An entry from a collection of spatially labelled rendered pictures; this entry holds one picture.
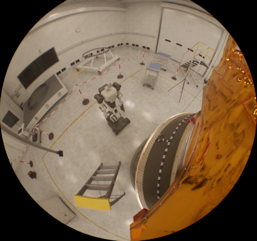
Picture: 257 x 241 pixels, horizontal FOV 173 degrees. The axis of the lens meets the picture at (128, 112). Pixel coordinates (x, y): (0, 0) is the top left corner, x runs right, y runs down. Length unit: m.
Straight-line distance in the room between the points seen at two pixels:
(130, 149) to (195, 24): 8.53
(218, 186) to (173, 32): 8.11
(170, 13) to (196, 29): 2.26
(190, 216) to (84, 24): 8.21
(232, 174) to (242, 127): 0.21
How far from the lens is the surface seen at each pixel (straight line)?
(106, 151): 2.46
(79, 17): 7.77
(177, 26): 8.06
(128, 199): 2.68
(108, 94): 1.47
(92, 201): 1.07
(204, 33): 7.94
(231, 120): 0.58
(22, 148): 5.38
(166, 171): 0.93
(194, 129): 0.93
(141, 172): 1.20
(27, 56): 7.05
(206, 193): 0.43
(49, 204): 3.25
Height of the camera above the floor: 2.38
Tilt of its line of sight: 58 degrees down
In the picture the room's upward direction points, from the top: 1 degrees clockwise
